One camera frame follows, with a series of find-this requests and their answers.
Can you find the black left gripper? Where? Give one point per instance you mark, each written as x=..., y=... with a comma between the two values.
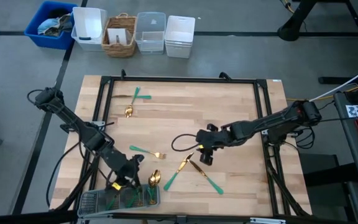
x=127, y=171

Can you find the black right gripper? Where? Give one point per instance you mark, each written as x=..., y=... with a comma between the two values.
x=211, y=140

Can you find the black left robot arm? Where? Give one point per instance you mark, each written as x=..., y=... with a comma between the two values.
x=82, y=130

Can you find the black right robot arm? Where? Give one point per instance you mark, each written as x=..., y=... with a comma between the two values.
x=269, y=123

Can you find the grey mesh cutlery caddy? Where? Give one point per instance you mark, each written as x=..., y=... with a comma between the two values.
x=87, y=202

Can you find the white stacked storage bins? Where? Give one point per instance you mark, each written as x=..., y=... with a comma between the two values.
x=179, y=49

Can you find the white label plate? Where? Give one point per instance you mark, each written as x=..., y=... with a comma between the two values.
x=267, y=221

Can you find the clear plastic bin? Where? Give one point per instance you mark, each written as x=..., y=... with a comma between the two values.
x=149, y=43

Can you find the black floor stand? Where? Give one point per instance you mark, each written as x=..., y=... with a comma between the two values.
x=322, y=174

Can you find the wicker basket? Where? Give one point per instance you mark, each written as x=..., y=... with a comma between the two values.
x=117, y=51

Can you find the black desk leg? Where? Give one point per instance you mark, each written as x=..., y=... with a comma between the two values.
x=291, y=32

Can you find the grey desk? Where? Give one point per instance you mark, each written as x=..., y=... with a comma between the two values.
x=346, y=149

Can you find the white paper box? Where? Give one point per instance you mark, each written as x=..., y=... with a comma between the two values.
x=113, y=32

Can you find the black desk foot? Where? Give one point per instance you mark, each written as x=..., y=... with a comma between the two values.
x=337, y=80

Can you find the blue plastic bin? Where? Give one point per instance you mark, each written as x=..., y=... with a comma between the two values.
x=51, y=44

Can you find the white translucent storage bin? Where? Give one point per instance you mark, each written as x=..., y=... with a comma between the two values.
x=89, y=25

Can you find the crumpled clothes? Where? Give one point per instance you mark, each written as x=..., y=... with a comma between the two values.
x=50, y=26

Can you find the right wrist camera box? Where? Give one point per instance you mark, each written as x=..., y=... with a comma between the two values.
x=206, y=158

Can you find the black aluminium table frame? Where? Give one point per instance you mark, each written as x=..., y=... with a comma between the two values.
x=166, y=79

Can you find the black camera gantry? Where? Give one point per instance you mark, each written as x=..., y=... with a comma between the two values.
x=26, y=217

